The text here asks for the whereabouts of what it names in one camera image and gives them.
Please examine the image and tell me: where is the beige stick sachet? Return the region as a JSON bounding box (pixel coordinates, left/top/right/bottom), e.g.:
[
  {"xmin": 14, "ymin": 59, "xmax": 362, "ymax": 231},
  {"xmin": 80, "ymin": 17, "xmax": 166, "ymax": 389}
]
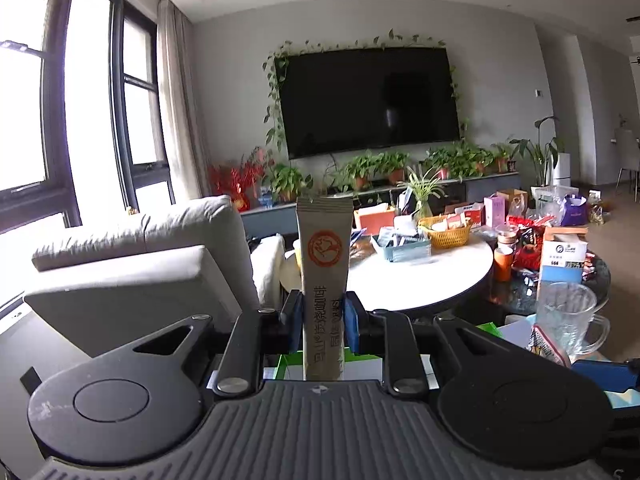
[{"xmin": 296, "ymin": 197, "xmax": 352, "ymax": 382}]

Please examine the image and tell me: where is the green cardboard box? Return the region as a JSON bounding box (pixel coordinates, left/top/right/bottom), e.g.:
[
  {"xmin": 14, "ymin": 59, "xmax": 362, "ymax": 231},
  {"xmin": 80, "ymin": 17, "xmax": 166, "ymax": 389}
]
[{"xmin": 262, "ymin": 324, "xmax": 458, "ymax": 390}]

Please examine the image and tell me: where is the round white coffee table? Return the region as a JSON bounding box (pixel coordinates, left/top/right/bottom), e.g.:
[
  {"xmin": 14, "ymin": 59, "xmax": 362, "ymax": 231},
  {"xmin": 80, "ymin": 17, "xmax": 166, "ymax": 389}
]
[{"xmin": 278, "ymin": 228, "xmax": 496, "ymax": 313}]

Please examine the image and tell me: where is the blue plastic tray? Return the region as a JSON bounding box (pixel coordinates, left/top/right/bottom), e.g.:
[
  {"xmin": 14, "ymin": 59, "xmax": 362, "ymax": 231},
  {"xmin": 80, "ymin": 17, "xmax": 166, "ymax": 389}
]
[{"xmin": 370, "ymin": 235, "xmax": 432, "ymax": 262}]

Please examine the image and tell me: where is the yellow tin can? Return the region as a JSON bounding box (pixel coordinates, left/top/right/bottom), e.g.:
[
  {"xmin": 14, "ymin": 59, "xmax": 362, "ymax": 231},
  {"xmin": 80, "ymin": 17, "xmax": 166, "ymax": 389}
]
[{"xmin": 293, "ymin": 238, "xmax": 302, "ymax": 272}]

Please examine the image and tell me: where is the yellow wicker basket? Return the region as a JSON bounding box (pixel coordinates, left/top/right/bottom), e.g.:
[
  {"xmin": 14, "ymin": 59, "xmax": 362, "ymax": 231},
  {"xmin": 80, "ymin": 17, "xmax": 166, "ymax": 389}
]
[{"xmin": 419, "ymin": 216, "xmax": 471, "ymax": 249}]

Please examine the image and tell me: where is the red flower decoration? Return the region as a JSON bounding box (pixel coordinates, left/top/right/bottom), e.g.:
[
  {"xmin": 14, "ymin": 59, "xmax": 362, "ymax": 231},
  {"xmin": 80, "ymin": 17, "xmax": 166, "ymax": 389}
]
[{"xmin": 207, "ymin": 146, "xmax": 274, "ymax": 212}]

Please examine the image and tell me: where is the grey sofa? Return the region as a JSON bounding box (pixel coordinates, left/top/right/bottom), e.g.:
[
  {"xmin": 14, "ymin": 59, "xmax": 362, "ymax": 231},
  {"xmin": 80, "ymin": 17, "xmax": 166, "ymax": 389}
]
[{"xmin": 25, "ymin": 195, "xmax": 260, "ymax": 356}]

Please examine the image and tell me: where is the clear glass mug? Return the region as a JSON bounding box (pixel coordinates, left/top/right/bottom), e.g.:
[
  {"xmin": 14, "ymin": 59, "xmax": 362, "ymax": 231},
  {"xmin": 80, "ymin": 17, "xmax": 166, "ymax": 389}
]
[{"xmin": 536, "ymin": 282, "xmax": 611, "ymax": 361}]

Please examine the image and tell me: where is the blue white carton box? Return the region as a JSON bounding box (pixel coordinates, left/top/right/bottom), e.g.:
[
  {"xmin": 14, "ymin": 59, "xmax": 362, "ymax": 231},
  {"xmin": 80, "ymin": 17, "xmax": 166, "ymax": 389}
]
[{"xmin": 537, "ymin": 226, "xmax": 588, "ymax": 298}]

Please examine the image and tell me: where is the purple gift bag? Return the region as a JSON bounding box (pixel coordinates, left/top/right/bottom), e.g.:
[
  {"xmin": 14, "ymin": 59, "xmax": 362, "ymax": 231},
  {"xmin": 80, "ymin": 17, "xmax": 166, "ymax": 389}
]
[{"xmin": 561, "ymin": 194, "xmax": 588, "ymax": 226}]

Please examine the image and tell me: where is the wall mounted black television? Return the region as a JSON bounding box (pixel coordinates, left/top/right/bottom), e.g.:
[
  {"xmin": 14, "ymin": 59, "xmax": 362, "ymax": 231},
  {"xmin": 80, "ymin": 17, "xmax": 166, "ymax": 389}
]
[{"xmin": 277, "ymin": 47, "xmax": 460, "ymax": 159}]

